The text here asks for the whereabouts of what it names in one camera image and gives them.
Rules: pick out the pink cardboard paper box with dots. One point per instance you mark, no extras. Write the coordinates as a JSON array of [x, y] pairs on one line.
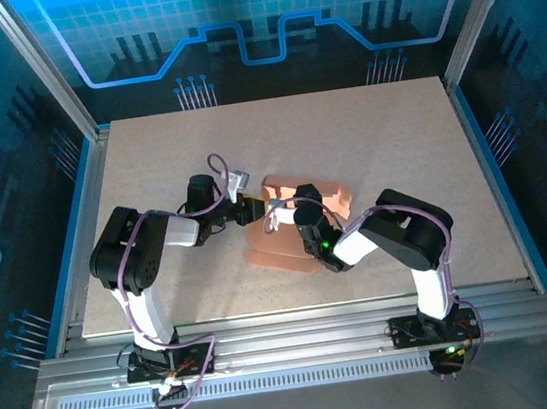
[[285, 253]]

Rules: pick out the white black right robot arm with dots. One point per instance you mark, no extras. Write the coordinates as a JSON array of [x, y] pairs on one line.
[[409, 237]]

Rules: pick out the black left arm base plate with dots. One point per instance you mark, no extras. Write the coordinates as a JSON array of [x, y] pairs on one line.
[[198, 360]]

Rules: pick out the long aluminium frame rail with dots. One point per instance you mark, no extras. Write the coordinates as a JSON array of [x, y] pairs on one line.
[[296, 335]]

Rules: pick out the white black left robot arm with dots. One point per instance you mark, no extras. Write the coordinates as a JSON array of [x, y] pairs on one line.
[[130, 263]]

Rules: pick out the aluminium frame post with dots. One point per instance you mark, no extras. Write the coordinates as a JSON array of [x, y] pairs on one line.
[[475, 11], [50, 77]]

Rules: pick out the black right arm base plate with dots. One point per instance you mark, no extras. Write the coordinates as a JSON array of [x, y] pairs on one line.
[[406, 333]]

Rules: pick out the aluminium side rail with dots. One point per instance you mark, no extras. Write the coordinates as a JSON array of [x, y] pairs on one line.
[[475, 137], [95, 187]]

